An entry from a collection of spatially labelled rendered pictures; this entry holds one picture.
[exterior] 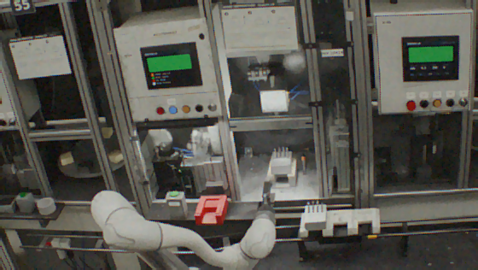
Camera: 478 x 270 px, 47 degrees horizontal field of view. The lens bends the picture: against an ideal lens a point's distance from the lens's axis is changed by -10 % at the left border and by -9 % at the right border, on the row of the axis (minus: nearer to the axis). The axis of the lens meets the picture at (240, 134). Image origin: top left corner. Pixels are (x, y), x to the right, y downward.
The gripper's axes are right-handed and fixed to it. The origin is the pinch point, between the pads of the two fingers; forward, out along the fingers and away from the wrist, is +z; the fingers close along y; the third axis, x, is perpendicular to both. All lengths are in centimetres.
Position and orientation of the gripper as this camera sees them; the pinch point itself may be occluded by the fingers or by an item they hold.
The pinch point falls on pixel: (270, 188)
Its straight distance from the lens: 252.7
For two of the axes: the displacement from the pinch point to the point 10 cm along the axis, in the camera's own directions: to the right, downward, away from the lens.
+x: -9.8, 0.5, 1.9
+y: -1.4, -8.6, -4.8
